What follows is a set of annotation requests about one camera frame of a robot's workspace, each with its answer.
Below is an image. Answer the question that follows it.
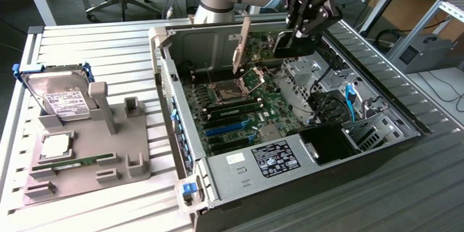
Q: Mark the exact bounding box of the graphics card with metal bracket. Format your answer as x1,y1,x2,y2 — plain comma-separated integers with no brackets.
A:
230,10,317,74

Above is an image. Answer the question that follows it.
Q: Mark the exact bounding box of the silver metal disk bay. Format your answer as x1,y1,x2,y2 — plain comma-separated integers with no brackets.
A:
280,25,360,124

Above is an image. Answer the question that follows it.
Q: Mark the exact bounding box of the open metal socket cover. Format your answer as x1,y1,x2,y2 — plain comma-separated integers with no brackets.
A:
237,66,269,95

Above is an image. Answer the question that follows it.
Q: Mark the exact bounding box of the grey controller box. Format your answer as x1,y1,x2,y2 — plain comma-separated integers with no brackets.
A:
398,33,461,74

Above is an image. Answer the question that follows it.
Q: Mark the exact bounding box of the green motherboard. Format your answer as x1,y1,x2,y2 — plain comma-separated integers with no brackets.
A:
180,63,302,157

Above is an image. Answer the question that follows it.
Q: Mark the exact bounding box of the thin socket locking lever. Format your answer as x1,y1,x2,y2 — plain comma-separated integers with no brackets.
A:
204,63,214,89

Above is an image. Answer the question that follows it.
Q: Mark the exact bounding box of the CPU socket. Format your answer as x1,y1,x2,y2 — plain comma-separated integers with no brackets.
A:
212,79,248,104

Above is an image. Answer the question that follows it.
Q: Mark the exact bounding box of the black RAM stick with label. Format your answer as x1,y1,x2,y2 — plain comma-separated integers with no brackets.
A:
204,101,264,119

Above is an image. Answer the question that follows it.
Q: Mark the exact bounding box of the silver chipset heatsink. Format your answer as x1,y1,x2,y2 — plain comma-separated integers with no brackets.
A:
257,124,285,141

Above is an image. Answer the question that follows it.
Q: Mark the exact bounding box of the black plastic fan shroud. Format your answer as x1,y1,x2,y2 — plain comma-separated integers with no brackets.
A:
297,123,362,166

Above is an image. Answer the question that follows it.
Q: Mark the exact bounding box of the office chair base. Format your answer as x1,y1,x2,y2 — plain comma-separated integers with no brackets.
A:
85,0,164,22

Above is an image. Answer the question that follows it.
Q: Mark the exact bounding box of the grey power supply with label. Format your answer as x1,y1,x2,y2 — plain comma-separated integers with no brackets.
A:
197,134,320,208

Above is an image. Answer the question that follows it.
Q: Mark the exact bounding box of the open black PC case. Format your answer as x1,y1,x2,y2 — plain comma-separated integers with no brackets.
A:
148,16,433,232

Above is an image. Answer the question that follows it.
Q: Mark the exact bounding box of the hard disk with blue carrier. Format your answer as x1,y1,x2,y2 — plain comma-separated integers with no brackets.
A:
10,62,98,123

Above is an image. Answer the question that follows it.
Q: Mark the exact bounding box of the grey parts rack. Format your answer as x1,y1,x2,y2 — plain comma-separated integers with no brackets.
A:
21,81,153,207

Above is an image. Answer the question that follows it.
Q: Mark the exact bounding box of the green RAM stick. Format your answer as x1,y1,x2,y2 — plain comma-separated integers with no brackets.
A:
30,153,113,173

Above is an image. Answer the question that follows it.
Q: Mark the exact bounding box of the silver CPU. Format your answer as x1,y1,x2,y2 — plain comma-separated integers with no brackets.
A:
38,135,72,162

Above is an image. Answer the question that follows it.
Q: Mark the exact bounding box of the coiled black cable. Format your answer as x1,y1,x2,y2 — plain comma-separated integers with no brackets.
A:
374,29,405,51

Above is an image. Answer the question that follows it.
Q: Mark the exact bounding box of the thick black wire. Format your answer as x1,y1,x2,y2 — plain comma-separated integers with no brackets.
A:
309,52,336,120

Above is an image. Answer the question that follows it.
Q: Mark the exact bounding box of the aluminium profile frame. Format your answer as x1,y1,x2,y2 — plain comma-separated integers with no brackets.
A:
385,0,464,61

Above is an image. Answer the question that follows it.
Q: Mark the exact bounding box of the blue wire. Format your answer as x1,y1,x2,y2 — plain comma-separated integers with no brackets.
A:
344,84,360,123

